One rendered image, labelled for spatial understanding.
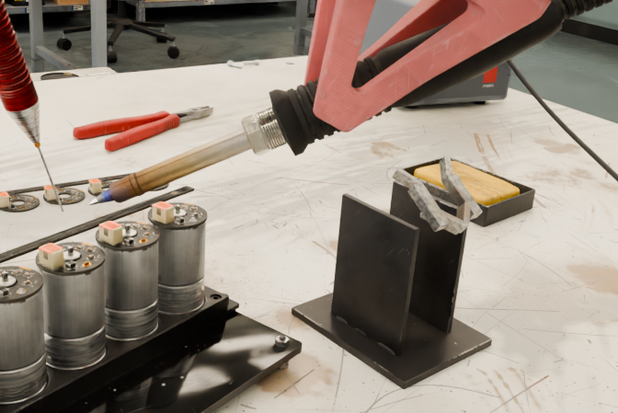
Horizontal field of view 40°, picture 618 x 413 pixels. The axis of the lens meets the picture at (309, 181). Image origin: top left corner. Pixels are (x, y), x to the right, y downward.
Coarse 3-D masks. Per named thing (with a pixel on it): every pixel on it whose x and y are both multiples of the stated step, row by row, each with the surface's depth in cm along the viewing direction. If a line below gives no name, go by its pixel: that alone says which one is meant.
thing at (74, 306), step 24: (48, 288) 30; (72, 288) 30; (96, 288) 31; (48, 312) 31; (72, 312) 31; (96, 312) 31; (48, 336) 31; (72, 336) 31; (96, 336) 32; (48, 360) 32; (72, 360) 31; (96, 360) 32
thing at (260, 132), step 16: (272, 112) 29; (256, 128) 29; (272, 128) 29; (208, 144) 30; (224, 144) 29; (240, 144) 29; (256, 144) 29; (272, 144) 29; (176, 160) 30; (192, 160) 29; (208, 160) 29; (128, 176) 30; (144, 176) 29; (160, 176) 29; (176, 176) 30; (112, 192) 29; (128, 192) 29; (144, 192) 30
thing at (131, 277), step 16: (144, 240) 33; (112, 256) 32; (128, 256) 32; (144, 256) 33; (112, 272) 33; (128, 272) 33; (144, 272) 33; (112, 288) 33; (128, 288) 33; (144, 288) 33; (112, 304) 33; (128, 304) 33; (144, 304) 34; (112, 320) 33; (128, 320) 33; (144, 320) 34; (112, 336) 34; (128, 336) 34; (144, 336) 34
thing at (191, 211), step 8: (152, 208) 36; (184, 208) 36; (192, 208) 36; (200, 208) 36; (152, 216) 35; (192, 216) 35; (200, 216) 35; (160, 224) 34; (168, 224) 34; (176, 224) 34; (184, 224) 35; (192, 224) 35
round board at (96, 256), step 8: (64, 248) 32; (80, 248) 32; (88, 248) 32; (96, 248) 32; (80, 256) 32; (88, 256) 31; (96, 256) 31; (104, 256) 31; (40, 264) 30; (64, 264) 31; (72, 264) 30; (80, 264) 31; (96, 264) 31; (48, 272) 30; (56, 272) 30; (64, 272) 30; (72, 272) 30; (80, 272) 30
